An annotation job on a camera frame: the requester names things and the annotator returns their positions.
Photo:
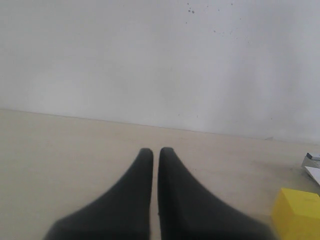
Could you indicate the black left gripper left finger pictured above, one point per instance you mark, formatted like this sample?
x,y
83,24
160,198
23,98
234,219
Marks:
x,y
121,213

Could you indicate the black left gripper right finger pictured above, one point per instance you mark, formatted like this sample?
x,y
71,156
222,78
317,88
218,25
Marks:
x,y
188,211

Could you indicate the yellow foam cube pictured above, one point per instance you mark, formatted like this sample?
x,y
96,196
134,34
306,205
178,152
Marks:
x,y
296,215

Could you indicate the white paper sheet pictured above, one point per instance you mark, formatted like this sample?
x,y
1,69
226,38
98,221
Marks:
x,y
314,173

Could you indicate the grey paper cutter base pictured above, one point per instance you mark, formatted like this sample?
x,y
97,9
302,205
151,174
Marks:
x,y
311,160

